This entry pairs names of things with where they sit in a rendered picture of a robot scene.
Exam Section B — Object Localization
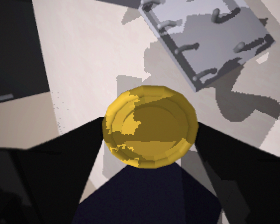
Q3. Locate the yellow round plate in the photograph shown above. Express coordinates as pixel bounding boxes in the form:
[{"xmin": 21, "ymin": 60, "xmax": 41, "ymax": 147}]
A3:
[{"xmin": 102, "ymin": 85, "xmax": 199, "ymax": 169}]

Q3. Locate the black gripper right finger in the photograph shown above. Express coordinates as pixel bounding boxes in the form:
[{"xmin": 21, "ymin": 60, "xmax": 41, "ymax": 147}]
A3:
[{"xmin": 194, "ymin": 122, "xmax": 280, "ymax": 224}]

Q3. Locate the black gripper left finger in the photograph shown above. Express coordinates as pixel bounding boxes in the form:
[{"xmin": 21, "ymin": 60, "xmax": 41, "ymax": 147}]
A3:
[{"xmin": 0, "ymin": 117, "xmax": 104, "ymax": 224}]

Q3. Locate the grey dish rack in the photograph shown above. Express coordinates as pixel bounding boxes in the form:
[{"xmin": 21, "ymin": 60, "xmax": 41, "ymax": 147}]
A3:
[{"xmin": 96, "ymin": 0, "xmax": 276, "ymax": 93}]

